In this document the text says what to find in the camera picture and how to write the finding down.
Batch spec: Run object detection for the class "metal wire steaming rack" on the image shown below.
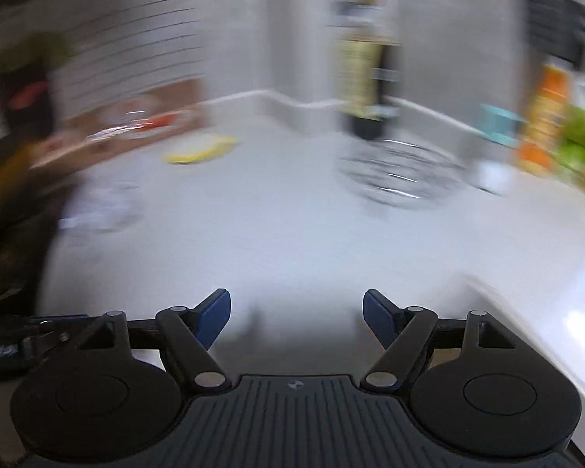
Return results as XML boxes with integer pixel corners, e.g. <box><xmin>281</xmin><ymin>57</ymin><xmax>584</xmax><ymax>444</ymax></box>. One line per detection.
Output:
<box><xmin>336</xmin><ymin>139</ymin><xmax>469</xmax><ymax>210</ymax></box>

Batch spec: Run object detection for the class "dark wall panel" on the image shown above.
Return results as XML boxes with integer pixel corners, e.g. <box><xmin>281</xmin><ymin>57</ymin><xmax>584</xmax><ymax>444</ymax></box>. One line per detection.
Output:
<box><xmin>521</xmin><ymin>0</ymin><xmax>585</xmax><ymax>64</ymax></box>

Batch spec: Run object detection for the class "printed wall sticker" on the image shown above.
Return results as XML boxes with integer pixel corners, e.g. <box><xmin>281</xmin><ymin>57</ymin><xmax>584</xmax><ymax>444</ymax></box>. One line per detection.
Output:
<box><xmin>0</xmin><ymin>0</ymin><xmax>210</xmax><ymax>167</ymax></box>

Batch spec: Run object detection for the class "orange packet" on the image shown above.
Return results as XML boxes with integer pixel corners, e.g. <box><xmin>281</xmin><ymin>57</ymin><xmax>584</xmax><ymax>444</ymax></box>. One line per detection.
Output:
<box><xmin>514</xmin><ymin>58</ymin><xmax>573</xmax><ymax>179</ymax></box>

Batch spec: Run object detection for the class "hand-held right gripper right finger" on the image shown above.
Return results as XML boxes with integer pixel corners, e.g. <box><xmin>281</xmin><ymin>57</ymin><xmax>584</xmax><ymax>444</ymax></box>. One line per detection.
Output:
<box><xmin>362</xmin><ymin>289</ymin><xmax>518</xmax><ymax>392</ymax></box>

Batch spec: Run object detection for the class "clear plastic bag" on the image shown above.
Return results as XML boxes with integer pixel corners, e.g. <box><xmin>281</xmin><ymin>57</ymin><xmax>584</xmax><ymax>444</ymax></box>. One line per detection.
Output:
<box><xmin>58</xmin><ymin>183</ymin><xmax>144</xmax><ymax>235</ymax></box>

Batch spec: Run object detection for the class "green packet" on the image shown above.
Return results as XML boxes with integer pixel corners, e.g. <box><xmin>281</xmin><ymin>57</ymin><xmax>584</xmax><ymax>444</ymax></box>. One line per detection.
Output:
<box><xmin>556</xmin><ymin>107</ymin><xmax>585</xmax><ymax>183</ymax></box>

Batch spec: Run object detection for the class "teal container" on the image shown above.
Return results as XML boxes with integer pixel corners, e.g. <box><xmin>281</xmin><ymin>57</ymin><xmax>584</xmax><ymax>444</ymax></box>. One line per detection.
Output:
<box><xmin>480</xmin><ymin>104</ymin><xmax>527</xmax><ymax>147</ymax></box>

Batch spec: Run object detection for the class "black gas stove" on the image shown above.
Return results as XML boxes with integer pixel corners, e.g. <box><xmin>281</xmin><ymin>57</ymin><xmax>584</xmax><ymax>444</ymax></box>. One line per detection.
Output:
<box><xmin>0</xmin><ymin>205</ymin><xmax>74</xmax><ymax>313</ymax></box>

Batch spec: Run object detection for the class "dark soy sauce bottle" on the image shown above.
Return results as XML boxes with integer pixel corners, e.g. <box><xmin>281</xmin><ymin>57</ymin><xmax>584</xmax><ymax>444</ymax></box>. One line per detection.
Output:
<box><xmin>334</xmin><ymin>34</ymin><xmax>401</xmax><ymax>140</ymax></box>

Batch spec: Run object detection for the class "dark wok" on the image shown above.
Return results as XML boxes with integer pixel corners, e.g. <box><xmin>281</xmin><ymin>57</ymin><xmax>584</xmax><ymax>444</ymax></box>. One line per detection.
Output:
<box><xmin>0</xmin><ymin>136</ymin><xmax>44</xmax><ymax>225</ymax></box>

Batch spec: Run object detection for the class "yellow round lid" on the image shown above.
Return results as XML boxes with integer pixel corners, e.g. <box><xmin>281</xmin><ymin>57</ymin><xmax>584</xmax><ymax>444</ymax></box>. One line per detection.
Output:
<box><xmin>163</xmin><ymin>134</ymin><xmax>239</xmax><ymax>165</ymax></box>

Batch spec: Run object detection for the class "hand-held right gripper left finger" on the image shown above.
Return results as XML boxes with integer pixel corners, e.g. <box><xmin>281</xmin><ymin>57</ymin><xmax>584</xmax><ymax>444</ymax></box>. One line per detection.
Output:
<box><xmin>73</xmin><ymin>289</ymin><xmax>232</xmax><ymax>391</ymax></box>

